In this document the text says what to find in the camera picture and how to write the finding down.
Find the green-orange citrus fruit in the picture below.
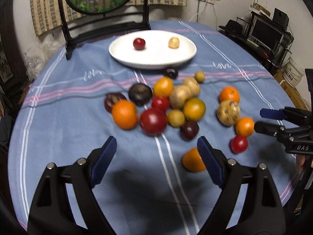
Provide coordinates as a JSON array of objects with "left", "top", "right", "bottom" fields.
[{"left": 183, "top": 98, "right": 206, "bottom": 121}]

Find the small olive yellow fruit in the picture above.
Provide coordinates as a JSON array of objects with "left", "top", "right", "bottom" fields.
[{"left": 194, "top": 71, "right": 205, "bottom": 83}]

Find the large orange tangerine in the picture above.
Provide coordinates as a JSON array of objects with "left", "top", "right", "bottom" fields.
[{"left": 112, "top": 100, "right": 139, "bottom": 130}]

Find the yellow-orange citrus fruit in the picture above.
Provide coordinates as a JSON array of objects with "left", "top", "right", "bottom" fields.
[{"left": 153, "top": 77, "right": 174, "bottom": 98}]

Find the person's right hand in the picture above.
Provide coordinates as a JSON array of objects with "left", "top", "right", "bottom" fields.
[{"left": 296, "top": 155, "right": 310, "bottom": 173}]

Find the small orange tangerine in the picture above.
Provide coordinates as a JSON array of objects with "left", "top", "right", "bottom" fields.
[{"left": 235, "top": 117, "right": 255, "bottom": 137}]

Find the red plum right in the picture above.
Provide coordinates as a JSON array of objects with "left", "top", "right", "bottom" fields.
[{"left": 230, "top": 135, "right": 248, "bottom": 154}]

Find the white plastic bucket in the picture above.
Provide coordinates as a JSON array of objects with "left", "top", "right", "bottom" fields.
[{"left": 282, "top": 57, "right": 305, "bottom": 88}]

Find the dark red plum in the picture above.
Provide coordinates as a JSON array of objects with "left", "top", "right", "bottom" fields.
[{"left": 180, "top": 121, "right": 199, "bottom": 141}]

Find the computer monitor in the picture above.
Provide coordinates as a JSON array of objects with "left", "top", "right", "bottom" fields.
[{"left": 249, "top": 18, "right": 284, "bottom": 52}]

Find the orange fruit near finger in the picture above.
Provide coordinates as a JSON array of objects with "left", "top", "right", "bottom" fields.
[{"left": 181, "top": 147, "right": 206, "bottom": 172}]

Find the tan fruit behind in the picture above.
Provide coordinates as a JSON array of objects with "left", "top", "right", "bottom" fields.
[{"left": 183, "top": 77, "right": 201, "bottom": 96}]

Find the black metal shelf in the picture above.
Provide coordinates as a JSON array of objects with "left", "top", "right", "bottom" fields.
[{"left": 219, "top": 9, "right": 294, "bottom": 74}]

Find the black speaker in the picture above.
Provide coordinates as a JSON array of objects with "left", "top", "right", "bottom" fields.
[{"left": 272, "top": 8, "right": 289, "bottom": 30}]

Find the blue striped tablecloth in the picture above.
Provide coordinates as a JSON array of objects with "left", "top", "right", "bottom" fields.
[{"left": 8, "top": 21, "right": 292, "bottom": 234}]

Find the dark plum near plate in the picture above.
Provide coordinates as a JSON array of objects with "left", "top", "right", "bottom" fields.
[{"left": 163, "top": 68, "right": 179, "bottom": 79}]

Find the small red plum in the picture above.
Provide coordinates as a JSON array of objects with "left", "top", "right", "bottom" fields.
[{"left": 151, "top": 97, "right": 170, "bottom": 112}]

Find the large red plum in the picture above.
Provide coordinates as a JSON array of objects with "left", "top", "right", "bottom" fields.
[{"left": 139, "top": 108, "right": 168, "bottom": 136}]

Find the pale yellow longan fruit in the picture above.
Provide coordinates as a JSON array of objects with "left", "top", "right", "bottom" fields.
[{"left": 168, "top": 37, "right": 180, "bottom": 49}]

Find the dark purple mangosteen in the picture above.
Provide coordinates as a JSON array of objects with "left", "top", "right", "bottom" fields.
[
  {"left": 128, "top": 83, "right": 153, "bottom": 106},
  {"left": 104, "top": 92, "right": 126, "bottom": 113}
]

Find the dark purple mangosteen left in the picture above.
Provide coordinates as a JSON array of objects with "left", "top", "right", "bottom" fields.
[{"left": 104, "top": 92, "right": 126, "bottom": 113}]

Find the white oval plate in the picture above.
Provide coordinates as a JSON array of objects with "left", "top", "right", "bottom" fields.
[{"left": 108, "top": 30, "right": 197, "bottom": 70}]

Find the round goldfish screen ornament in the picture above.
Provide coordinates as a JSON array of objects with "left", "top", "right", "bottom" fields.
[{"left": 58, "top": 0, "right": 151, "bottom": 60}]

